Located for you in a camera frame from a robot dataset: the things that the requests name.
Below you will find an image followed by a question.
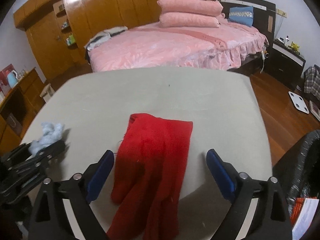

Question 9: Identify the wall socket plate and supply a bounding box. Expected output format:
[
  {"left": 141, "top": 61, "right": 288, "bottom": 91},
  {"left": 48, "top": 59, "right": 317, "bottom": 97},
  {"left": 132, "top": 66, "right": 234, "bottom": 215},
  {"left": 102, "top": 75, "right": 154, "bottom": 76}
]
[{"left": 276, "top": 9, "right": 287, "bottom": 18}]

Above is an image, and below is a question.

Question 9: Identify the blue cushion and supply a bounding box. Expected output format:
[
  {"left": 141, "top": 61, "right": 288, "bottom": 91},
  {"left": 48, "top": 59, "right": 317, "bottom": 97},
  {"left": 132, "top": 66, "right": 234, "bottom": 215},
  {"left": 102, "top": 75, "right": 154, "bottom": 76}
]
[{"left": 228, "top": 6, "right": 254, "bottom": 27}]

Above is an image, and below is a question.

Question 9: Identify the book on floor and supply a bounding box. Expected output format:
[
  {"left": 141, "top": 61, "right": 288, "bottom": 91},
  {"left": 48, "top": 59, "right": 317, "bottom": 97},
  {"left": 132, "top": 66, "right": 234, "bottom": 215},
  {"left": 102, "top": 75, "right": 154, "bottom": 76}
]
[{"left": 309, "top": 101, "right": 320, "bottom": 121}]

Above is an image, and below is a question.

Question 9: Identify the white bathroom scale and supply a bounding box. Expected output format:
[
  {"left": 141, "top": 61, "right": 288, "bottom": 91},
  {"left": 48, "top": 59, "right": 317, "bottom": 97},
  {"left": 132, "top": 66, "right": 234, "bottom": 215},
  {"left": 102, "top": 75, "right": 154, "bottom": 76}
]
[{"left": 288, "top": 91, "right": 310, "bottom": 114}]

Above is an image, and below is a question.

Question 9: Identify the black headboard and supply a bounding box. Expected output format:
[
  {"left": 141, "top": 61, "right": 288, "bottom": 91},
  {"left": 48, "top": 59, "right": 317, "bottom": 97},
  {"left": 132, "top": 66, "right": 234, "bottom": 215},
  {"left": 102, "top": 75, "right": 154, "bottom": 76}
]
[{"left": 218, "top": 0, "right": 276, "bottom": 43}]

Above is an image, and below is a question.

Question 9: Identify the wooden wardrobe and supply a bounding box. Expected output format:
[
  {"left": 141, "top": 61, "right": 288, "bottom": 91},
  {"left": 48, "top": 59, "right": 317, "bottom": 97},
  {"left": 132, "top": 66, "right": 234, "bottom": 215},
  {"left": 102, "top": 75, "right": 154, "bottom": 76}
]
[{"left": 14, "top": 0, "right": 160, "bottom": 81}]

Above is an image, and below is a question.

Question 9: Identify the red box on cabinet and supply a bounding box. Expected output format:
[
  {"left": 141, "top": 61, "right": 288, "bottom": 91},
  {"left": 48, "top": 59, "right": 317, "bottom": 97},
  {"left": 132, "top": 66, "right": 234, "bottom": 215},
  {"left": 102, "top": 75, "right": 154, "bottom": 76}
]
[{"left": 1, "top": 64, "right": 15, "bottom": 95}]

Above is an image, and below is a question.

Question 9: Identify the blue plastic bag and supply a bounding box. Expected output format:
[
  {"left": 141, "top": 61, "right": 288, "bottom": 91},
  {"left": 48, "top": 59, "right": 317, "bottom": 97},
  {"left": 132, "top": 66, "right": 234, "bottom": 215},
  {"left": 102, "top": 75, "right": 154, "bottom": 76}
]
[{"left": 28, "top": 122, "right": 65, "bottom": 157}]

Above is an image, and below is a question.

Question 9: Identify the white blue cardboard box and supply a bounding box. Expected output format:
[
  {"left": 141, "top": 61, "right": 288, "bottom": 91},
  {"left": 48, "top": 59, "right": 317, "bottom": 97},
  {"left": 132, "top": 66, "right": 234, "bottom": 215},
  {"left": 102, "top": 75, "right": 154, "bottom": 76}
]
[{"left": 292, "top": 198, "right": 319, "bottom": 239}]

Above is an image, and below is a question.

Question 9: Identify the blue electric kettle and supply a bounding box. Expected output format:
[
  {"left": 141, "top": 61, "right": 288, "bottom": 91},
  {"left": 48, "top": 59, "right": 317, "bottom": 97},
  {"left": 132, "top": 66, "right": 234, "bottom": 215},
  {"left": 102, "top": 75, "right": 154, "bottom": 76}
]
[{"left": 7, "top": 70, "right": 18, "bottom": 88}]

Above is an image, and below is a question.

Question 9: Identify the white lotion bottle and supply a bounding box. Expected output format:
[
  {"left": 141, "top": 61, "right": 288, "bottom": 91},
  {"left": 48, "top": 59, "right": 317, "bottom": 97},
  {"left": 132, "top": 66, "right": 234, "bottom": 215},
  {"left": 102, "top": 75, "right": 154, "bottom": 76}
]
[{"left": 284, "top": 35, "right": 290, "bottom": 47}]

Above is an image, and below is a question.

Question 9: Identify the small white stool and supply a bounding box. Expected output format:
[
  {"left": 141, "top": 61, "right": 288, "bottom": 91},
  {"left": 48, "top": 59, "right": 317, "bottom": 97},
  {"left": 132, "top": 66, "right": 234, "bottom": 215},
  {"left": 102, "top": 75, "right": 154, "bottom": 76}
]
[{"left": 40, "top": 83, "right": 55, "bottom": 103}]

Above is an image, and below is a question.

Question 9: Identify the clothes pile on bed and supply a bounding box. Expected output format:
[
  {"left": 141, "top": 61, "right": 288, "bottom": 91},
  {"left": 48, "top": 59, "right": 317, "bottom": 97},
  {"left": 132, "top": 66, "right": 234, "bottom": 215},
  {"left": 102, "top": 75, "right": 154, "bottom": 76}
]
[{"left": 84, "top": 26, "right": 128, "bottom": 63}]

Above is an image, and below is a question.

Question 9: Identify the red knit glove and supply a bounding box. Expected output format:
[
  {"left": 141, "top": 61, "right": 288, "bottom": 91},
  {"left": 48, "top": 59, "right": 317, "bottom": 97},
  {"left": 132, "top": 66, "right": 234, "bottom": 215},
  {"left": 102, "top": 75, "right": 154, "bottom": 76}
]
[{"left": 107, "top": 113, "right": 193, "bottom": 239}]

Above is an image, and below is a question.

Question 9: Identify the black nightstand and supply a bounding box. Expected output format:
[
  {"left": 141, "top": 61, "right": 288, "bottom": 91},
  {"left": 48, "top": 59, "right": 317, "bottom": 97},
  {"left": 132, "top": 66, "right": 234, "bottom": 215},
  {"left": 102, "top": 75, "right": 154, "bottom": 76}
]
[{"left": 264, "top": 40, "right": 306, "bottom": 91}]

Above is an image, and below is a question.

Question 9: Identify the plaid shirt on chair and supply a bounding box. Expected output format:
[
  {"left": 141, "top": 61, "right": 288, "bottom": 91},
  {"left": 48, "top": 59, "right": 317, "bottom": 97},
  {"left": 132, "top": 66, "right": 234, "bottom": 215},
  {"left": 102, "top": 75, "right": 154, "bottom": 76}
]
[{"left": 304, "top": 64, "right": 320, "bottom": 100}]

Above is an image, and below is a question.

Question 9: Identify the orange foam net sleeve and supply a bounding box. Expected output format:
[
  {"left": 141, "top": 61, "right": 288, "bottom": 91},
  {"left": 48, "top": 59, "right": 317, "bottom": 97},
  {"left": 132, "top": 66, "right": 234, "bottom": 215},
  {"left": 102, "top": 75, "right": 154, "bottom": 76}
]
[{"left": 290, "top": 198, "right": 306, "bottom": 226}]

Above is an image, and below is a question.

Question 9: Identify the lower pink pillow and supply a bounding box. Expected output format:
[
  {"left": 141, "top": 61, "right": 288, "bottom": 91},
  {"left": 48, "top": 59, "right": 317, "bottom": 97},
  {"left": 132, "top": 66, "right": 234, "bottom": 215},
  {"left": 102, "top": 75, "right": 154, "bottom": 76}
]
[{"left": 159, "top": 12, "right": 220, "bottom": 28}]

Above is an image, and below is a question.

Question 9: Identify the black trash bin with liner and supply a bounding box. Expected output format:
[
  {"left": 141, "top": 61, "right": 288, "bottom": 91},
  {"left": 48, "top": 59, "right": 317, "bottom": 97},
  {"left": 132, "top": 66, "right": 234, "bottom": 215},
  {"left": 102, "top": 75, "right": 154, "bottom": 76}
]
[{"left": 272, "top": 129, "right": 320, "bottom": 240}]

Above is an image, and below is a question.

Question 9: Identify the yellow plush toy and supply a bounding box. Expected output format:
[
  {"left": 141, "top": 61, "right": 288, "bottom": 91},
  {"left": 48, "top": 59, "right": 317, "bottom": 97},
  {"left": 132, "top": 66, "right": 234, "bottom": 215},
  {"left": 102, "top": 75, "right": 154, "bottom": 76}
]
[{"left": 290, "top": 42, "right": 299, "bottom": 53}]

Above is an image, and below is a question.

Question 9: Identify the bed with pink cover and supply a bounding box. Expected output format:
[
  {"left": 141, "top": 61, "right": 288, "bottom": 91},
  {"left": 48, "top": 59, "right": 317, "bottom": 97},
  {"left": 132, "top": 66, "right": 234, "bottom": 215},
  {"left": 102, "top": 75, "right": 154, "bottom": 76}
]
[{"left": 88, "top": 23, "right": 268, "bottom": 72}]

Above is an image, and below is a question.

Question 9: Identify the wooden side cabinet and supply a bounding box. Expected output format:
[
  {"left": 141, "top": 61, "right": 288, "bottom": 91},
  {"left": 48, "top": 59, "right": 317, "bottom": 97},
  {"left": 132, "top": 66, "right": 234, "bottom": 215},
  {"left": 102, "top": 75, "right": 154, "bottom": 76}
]
[{"left": 1, "top": 69, "right": 45, "bottom": 155}]

